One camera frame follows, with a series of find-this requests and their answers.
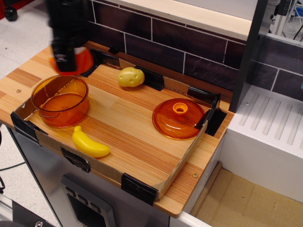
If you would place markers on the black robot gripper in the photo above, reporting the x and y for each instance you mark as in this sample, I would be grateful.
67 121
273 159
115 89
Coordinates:
68 19

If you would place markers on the salmon sushi toy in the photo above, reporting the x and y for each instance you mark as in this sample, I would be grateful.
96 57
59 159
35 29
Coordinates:
83 60

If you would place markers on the orange transparent plastic pot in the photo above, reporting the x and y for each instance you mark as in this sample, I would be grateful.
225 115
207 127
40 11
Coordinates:
61 101

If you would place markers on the cardboard fence with black tape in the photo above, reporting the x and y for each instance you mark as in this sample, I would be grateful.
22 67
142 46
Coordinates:
153 167

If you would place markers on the orange transparent pot lid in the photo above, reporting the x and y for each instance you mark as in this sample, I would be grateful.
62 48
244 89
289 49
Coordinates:
177 118

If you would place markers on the black chair caster wheel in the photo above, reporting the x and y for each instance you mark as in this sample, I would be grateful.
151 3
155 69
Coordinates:
10 13

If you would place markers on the yellow toy potato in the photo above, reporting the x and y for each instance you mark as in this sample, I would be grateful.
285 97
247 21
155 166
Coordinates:
130 77

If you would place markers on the yellow toy banana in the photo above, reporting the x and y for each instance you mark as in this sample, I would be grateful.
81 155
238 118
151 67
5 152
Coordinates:
87 145

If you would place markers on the toy oven control panel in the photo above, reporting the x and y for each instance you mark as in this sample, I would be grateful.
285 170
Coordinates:
89 209

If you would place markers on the white toy sink drainboard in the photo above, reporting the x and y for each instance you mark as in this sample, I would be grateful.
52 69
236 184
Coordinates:
264 142

